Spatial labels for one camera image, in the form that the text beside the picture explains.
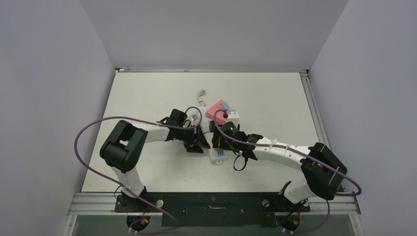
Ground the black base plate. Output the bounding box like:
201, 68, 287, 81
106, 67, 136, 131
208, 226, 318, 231
114, 192, 310, 227

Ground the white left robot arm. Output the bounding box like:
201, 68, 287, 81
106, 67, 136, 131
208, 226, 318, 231
99, 107, 210, 211

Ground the white power strip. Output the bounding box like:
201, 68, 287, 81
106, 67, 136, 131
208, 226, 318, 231
201, 118, 228, 166

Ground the blue usb charger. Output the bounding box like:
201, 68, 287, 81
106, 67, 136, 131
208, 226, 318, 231
221, 102, 230, 111

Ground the aluminium frame rail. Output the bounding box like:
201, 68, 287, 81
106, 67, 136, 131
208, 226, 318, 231
115, 67, 308, 74
299, 72, 339, 193

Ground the aluminium frame rail right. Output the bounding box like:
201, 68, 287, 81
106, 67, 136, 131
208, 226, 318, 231
299, 72, 339, 193

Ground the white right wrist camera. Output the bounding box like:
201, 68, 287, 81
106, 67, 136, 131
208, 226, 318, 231
226, 111, 240, 126

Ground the aluminium frame rail back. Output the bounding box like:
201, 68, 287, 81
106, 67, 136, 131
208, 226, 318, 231
115, 67, 308, 74

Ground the yellow cube socket adapter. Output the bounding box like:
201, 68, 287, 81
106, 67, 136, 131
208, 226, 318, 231
216, 138, 227, 149

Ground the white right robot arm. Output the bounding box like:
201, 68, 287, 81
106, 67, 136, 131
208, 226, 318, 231
209, 121, 348, 210

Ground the pink triangular socket adapter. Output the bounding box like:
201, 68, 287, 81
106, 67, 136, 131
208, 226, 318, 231
206, 100, 228, 124

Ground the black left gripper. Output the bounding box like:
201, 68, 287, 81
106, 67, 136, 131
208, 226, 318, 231
176, 124, 209, 153

